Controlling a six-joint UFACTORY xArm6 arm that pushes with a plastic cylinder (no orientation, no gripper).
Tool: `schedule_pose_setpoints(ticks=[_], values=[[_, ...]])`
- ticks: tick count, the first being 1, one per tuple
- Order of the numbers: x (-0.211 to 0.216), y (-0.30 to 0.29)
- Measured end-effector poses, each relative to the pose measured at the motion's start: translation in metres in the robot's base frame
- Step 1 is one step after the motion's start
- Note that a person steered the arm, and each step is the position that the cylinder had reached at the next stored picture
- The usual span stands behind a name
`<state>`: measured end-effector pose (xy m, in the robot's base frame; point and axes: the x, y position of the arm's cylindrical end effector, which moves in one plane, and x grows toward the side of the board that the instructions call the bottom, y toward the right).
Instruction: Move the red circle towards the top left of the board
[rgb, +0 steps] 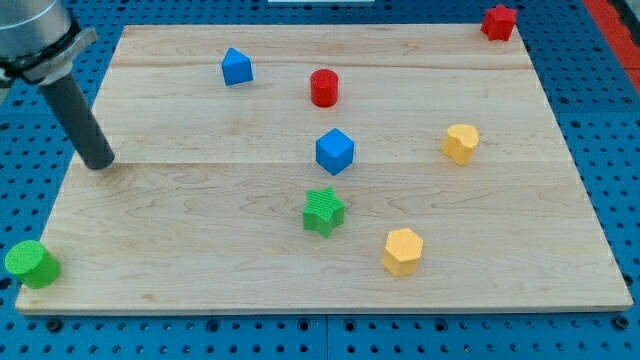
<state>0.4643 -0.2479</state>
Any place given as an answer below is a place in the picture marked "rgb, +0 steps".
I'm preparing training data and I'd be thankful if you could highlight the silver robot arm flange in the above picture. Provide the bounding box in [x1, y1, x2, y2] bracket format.
[1, 0, 98, 86]

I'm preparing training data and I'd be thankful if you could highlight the wooden board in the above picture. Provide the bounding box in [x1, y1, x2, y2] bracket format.
[15, 24, 633, 315]

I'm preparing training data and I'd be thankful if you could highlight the green star block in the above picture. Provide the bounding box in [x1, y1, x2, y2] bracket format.
[302, 187, 346, 238]

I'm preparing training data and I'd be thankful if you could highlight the blue cube block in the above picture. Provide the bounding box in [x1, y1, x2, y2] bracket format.
[316, 128, 355, 176]

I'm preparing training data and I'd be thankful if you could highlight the red cylinder block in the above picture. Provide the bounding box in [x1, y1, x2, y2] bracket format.
[310, 69, 339, 107]

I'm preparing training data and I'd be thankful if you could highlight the yellow hexagon block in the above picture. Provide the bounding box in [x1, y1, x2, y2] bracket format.
[382, 228, 424, 276]

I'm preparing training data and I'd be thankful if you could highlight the blue pentagon block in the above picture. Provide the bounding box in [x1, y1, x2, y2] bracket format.
[221, 47, 254, 86]

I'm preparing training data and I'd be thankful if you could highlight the yellow heart block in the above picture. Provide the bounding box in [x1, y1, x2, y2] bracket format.
[441, 124, 480, 165]

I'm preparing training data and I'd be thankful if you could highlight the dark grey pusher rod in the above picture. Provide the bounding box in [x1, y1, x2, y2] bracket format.
[40, 73, 115, 170]

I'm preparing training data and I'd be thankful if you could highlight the red star block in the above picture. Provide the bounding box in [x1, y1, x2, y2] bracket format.
[481, 4, 518, 41]

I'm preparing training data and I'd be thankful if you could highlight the green cylinder block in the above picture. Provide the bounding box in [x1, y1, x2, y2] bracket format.
[4, 240, 61, 289]

